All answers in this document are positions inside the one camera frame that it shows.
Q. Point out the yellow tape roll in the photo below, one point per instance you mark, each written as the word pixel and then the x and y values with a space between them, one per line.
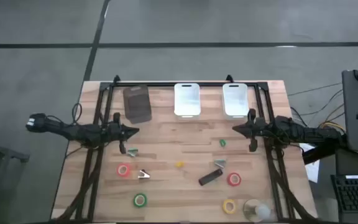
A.
pixel 225 206

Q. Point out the yellow staple remover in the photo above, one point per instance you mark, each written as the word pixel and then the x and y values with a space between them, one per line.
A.
pixel 180 164

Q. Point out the green staple remover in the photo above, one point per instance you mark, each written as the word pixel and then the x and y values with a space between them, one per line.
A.
pixel 222 142

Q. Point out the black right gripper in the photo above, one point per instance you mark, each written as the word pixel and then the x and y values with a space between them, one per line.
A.
pixel 259 129

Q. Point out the grey staple remover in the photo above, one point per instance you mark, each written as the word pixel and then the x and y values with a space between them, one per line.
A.
pixel 220 163

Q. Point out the orange tape roll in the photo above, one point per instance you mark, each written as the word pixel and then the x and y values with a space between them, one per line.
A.
pixel 118 170

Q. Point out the red tape roll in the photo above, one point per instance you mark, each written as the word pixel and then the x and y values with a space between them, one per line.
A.
pixel 229 179

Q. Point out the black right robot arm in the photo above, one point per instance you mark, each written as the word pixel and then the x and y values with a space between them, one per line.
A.
pixel 309 133

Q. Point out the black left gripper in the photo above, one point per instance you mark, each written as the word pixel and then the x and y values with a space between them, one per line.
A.
pixel 115 132

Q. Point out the white paper sheet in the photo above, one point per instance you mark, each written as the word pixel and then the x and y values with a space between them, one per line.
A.
pixel 312 168

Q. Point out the black keyboard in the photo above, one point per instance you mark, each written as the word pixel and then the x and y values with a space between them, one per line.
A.
pixel 356 194

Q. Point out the black stapler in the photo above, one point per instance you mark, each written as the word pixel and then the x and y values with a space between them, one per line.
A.
pixel 210 177

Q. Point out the black stand beam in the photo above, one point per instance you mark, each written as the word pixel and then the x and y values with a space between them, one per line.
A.
pixel 319 155

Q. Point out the black metal table frame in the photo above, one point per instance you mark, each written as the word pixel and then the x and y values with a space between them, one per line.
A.
pixel 166 84

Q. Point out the grey translucent plastic bin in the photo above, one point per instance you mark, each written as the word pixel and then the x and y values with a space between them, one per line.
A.
pixel 137 104

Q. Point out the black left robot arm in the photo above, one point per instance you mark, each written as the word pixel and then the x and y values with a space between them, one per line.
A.
pixel 73 132

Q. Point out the green tape roll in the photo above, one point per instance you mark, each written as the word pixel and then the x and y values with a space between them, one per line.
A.
pixel 135 200

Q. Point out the white plastic bin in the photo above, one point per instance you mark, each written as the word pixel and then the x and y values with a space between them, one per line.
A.
pixel 235 101
pixel 187 101

